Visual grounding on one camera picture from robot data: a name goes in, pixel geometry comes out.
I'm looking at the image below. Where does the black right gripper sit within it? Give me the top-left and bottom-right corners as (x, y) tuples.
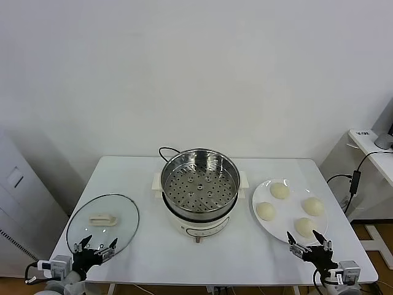
(286, 229), (339, 275)

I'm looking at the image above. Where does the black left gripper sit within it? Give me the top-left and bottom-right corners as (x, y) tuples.
(72, 234), (119, 279)

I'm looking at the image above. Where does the white steamed baozi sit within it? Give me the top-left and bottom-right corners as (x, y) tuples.
(303, 197), (325, 217)
(255, 202), (276, 221)
(294, 217), (319, 238)
(269, 182), (290, 200)

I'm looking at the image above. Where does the round glass pot lid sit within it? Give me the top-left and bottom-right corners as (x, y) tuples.
(66, 192), (141, 261)

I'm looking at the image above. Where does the perforated steel steamer basket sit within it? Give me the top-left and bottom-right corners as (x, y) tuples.
(161, 148), (241, 219)

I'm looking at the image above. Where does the white round plate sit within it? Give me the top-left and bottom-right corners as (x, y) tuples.
(252, 178), (329, 246)

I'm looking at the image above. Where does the grey monitor stand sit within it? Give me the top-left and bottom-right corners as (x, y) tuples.
(374, 132), (390, 151)

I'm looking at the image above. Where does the grey monitor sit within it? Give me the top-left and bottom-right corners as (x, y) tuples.
(373, 96), (393, 136)

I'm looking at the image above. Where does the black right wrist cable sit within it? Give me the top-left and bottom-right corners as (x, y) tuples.
(312, 267), (331, 289)

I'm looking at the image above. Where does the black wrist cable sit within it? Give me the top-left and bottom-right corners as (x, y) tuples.
(312, 267), (331, 289)
(24, 262), (47, 285)

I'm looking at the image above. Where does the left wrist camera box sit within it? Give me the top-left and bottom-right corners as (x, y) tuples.
(38, 254), (74, 279)

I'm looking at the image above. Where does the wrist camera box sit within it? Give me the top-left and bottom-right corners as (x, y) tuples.
(333, 260), (360, 282)
(38, 254), (74, 279)

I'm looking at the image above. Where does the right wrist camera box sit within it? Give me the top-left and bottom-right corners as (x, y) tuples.
(333, 260), (360, 282)

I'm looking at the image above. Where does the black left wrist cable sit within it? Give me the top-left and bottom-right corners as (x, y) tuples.
(24, 262), (47, 285)

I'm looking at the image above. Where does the black cable with adapter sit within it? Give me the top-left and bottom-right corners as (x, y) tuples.
(325, 150), (393, 216)

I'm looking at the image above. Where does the black cooker power cable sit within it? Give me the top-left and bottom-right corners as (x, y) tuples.
(158, 146), (182, 163)

